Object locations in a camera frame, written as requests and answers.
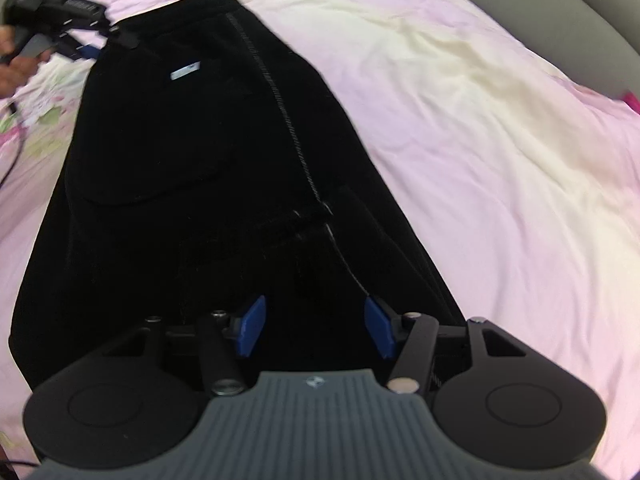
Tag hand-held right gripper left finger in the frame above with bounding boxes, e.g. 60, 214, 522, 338
102, 295, 267, 396

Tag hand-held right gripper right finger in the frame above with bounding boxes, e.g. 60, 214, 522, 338
364, 296, 526, 395

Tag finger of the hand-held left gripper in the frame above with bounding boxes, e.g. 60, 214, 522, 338
65, 21, 138, 50
52, 37, 101, 62

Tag black pants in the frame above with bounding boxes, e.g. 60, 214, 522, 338
7, 0, 468, 391

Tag person's left hand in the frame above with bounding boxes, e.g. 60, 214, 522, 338
0, 27, 51, 97

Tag pink and cream blanket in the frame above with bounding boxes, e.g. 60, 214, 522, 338
0, 0, 640, 480

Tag grey padded headboard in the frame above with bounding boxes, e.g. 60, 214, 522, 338
529, 0, 640, 100

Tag black cable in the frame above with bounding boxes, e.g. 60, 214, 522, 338
0, 95, 27, 189

